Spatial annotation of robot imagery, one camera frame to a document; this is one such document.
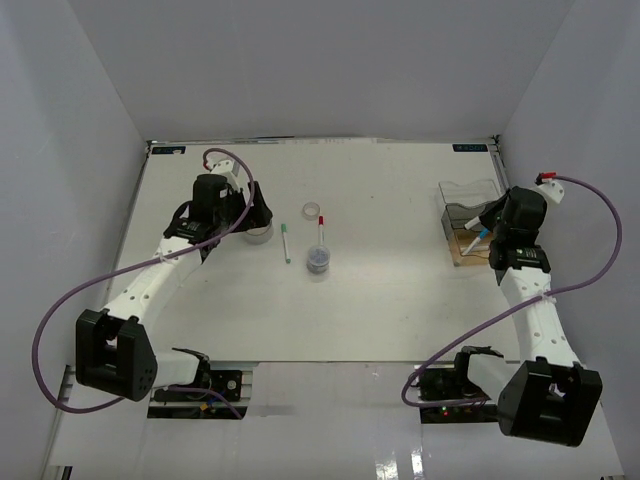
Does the red capped white marker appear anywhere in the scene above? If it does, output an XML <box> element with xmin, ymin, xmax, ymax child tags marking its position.
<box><xmin>318</xmin><ymin>215</ymin><xmax>325</xmax><ymax>246</ymax></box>

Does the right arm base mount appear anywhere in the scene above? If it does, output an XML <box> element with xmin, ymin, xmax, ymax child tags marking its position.
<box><xmin>408</xmin><ymin>364</ymin><xmax>498</xmax><ymax>425</ymax></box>

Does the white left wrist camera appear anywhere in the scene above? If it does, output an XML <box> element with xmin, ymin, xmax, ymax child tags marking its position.
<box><xmin>203</xmin><ymin>156</ymin><xmax>240</xmax><ymax>184</ymax></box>

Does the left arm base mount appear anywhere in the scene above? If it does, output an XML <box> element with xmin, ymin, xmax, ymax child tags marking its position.
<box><xmin>147</xmin><ymin>370</ymin><xmax>249</xmax><ymax>420</ymax></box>

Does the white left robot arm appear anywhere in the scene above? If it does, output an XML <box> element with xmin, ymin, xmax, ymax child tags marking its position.
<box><xmin>75</xmin><ymin>174</ymin><xmax>273</xmax><ymax>401</ymax></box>

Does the green capped white marker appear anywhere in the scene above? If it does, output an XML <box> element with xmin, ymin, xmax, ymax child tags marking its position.
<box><xmin>281</xmin><ymin>223</ymin><xmax>292</xmax><ymax>264</ymax></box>

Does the large clear tape roll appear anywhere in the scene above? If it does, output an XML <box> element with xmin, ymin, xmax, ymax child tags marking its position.
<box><xmin>243</xmin><ymin>223</ymin><xmax>274</xmax><ymax>245</ymax></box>

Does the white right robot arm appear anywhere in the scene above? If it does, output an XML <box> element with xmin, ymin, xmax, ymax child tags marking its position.
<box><xmin>451</xmin><ymin>180</ymin><xmax>603</xmax><ymax>447</ymax></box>

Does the black capped white marker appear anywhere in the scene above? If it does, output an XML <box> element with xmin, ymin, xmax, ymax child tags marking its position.
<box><xmin>464</xmin><ymin>217</ymin><xmax>480</xmax><ymax>230</ymax></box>

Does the small clear tape roll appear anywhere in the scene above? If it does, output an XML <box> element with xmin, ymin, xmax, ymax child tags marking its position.
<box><xmin>301</xmin><ymin>201</ymin><xmax>321</xmax><ymax>221</ymax></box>

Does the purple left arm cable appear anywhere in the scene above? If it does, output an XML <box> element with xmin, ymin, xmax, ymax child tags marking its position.
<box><xmin>30</xmin><ymin>147</ymin><xmax>256</xmax><ymax>414</ymax></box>

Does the clear cup of paperclips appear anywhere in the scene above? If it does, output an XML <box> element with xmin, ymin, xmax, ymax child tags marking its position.
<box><xmin>306</xmin><ymin>245</ymin><xmax>330</xmax><ymax>274</ymax></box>

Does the clear tiered desk organizer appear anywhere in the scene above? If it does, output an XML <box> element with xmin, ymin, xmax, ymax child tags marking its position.
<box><xmin>436</xmin><ymin>179</ymin><xmax>500</xmax><ymax>267</ymax></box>

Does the blue capped white marker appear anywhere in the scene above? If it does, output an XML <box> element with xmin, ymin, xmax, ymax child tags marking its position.
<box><xmin>461</xmin><ymin>229</ymin><xmax>490</xmax><ymax>256</ymax></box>

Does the blue label sticker right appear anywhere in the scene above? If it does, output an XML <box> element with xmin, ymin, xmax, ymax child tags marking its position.
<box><xmin>452</xmin><ymin>143</ymin><xmax>488</xmax><ymax>153</ymax></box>

